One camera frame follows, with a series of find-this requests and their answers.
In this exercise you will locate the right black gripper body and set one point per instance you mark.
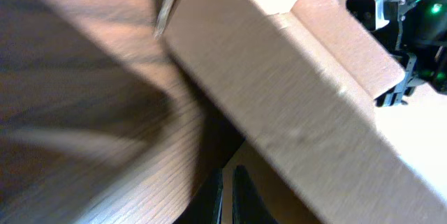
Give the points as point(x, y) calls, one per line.
point(416, 38)

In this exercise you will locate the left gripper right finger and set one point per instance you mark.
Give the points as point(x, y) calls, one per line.
point(248, 205)

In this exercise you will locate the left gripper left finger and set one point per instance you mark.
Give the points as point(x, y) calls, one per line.
point(206, 205)

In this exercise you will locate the cardboard box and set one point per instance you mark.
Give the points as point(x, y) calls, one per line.
point(298, 78)

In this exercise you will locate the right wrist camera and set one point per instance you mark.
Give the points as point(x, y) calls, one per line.
point(370, 13)

